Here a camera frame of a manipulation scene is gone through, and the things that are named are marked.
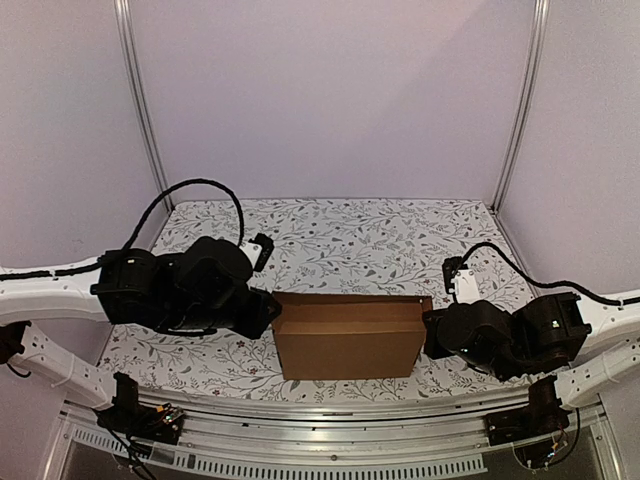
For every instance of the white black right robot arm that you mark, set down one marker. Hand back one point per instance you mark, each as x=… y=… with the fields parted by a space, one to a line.
x=580 y=345

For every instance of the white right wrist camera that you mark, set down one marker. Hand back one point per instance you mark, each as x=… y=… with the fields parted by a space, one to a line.
x=460 y=281

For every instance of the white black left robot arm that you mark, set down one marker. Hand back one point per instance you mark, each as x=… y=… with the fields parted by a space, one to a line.
x=190 y=294

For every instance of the aluminium frame post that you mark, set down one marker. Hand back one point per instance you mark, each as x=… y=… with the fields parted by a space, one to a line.
x=124 y=22
x=532 y=66

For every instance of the right rear aluminium frame post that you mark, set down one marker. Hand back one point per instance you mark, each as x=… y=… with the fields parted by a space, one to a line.
x=532 y=66

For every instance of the front aluminium rail frame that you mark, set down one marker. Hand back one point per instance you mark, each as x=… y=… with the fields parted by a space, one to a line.
x=441 y=438

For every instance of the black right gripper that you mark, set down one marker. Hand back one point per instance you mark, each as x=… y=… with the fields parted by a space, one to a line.
x=432 y=332

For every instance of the left rear aluminium frame post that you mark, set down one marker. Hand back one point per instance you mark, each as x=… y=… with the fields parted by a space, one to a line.
x=124 y=22

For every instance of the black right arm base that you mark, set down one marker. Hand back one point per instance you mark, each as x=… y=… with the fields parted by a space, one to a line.
x=542 y=415

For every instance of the floral patterned table mat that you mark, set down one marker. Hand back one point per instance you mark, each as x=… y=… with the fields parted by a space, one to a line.
x=371 y=246

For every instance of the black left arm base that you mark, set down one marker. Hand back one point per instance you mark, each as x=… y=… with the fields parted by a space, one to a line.
x=126 y=415

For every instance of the brown cardboard box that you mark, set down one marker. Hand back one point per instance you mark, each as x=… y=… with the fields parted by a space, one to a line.
x=330 y=337

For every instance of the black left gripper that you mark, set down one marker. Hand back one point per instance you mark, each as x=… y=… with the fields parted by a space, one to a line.
x=255 y=324

